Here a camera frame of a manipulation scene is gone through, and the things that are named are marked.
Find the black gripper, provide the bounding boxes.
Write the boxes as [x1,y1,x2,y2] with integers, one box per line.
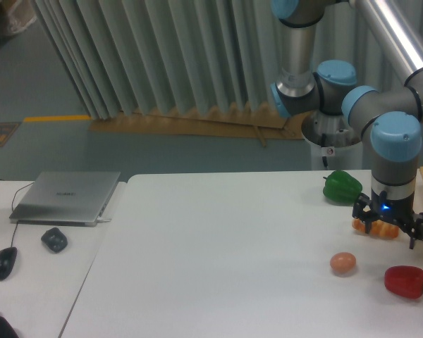
[352,189,423,249]

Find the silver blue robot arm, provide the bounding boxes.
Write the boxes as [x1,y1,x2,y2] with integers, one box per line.
[271,1,423,242]

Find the green bell pepper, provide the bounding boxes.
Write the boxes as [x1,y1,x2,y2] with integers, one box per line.
[322,170,362,204]

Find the red bell pepper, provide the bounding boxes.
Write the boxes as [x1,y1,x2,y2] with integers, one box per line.
[384,265,423,299]

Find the bread loaf piece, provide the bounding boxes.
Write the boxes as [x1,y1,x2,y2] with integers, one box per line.
[352,218,399,239]

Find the brown egg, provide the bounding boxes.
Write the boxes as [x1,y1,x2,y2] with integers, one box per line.
[330,252,357,274]

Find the brown cardboard sheet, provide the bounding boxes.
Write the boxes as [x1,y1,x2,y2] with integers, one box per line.
[89,102,310,146]

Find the grey pleated curtain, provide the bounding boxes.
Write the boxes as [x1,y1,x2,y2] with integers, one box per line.
[33,1,423,123]

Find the silver laptop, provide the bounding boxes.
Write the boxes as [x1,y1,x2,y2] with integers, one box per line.
[9,171,120,226]

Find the small black controller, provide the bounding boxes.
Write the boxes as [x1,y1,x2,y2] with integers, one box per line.
[41,227,68,254]

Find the black computer mouse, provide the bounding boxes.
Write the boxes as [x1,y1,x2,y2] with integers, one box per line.
[0,246,18,281]

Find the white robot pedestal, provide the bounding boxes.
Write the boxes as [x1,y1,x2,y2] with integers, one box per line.
[301,111,363,170]

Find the black mouse cable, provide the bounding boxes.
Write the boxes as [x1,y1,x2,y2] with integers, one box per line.
[0,178,36,249]

